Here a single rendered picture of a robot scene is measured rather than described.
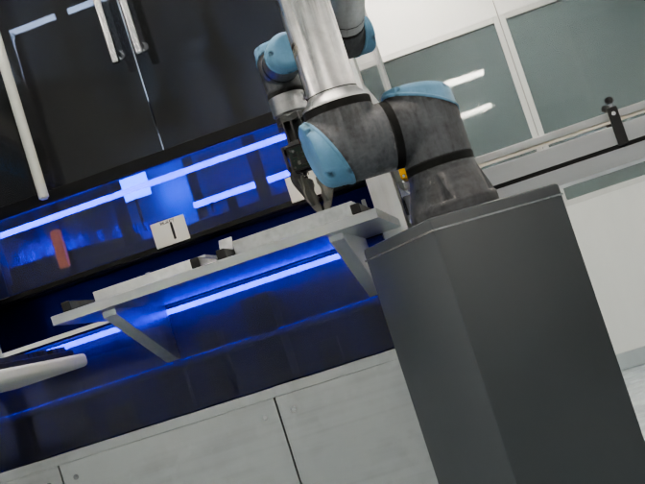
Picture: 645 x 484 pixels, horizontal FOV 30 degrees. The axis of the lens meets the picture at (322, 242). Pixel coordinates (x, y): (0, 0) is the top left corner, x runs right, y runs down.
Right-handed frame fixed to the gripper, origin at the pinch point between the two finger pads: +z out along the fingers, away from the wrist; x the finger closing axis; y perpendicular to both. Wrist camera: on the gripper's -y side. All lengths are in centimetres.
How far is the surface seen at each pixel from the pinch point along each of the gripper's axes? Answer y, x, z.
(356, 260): -9.2, 1.9, 11.3
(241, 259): 8.7, -17.5, 5.0
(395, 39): -492, 1, -137
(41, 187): -24, -66, -29
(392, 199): -31.4, 10.9, -0.7
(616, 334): -491, 70, 74
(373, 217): 8.6, 10.1, 5.4
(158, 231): -31, -44, -11
